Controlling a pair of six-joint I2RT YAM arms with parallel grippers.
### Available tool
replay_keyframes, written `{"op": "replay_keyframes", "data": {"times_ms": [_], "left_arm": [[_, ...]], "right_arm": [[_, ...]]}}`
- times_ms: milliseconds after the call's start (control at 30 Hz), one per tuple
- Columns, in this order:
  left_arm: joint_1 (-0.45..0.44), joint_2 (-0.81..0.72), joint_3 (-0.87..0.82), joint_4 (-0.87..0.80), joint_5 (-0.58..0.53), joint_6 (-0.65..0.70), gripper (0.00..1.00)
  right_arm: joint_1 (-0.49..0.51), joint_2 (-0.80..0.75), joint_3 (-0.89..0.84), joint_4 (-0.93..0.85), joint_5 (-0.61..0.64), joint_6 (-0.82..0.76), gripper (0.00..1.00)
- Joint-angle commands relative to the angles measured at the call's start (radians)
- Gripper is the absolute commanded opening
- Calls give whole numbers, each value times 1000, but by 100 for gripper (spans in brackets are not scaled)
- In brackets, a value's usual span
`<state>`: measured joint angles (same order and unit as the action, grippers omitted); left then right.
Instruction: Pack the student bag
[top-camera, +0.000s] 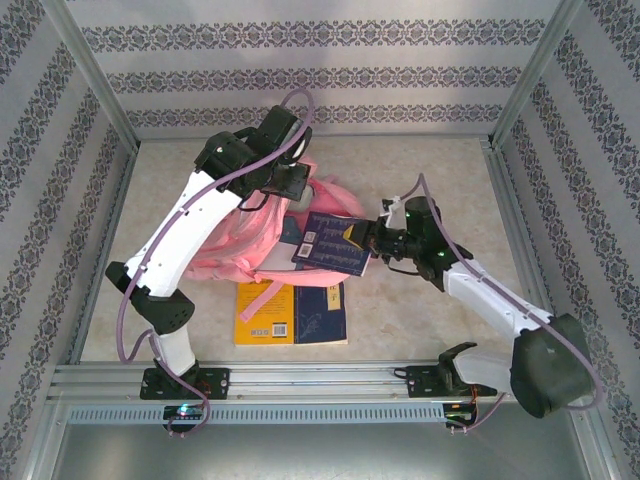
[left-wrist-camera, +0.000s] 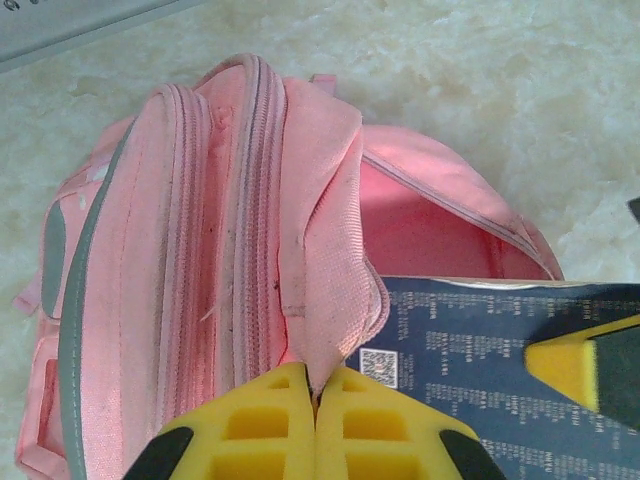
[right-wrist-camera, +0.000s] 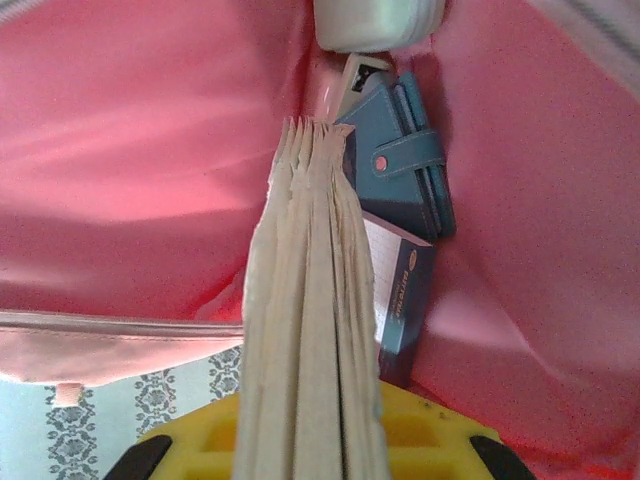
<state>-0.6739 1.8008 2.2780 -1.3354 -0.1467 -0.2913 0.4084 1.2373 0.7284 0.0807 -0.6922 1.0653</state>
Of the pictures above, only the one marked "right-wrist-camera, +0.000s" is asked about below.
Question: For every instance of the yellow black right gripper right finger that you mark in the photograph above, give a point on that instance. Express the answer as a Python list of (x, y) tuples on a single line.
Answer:
[(430, 445)]

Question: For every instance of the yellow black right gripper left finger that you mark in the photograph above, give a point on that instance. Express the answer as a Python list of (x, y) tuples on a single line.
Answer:
[(210, 445)]

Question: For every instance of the white notepad with blue spine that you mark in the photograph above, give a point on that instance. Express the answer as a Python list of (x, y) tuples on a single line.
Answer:
[(405, 300)]

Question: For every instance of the navy book with flower print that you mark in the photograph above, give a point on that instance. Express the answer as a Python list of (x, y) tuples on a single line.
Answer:
[(300, 325)]

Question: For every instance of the teal snap wallet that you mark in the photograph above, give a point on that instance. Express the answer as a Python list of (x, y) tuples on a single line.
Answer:
[(395, 195)]

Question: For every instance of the pink student backpack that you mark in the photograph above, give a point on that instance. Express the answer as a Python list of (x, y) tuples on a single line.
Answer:
[(125, 150)]

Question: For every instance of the pale green pencil case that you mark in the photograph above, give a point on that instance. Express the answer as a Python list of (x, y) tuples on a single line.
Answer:
[(370, 25)]

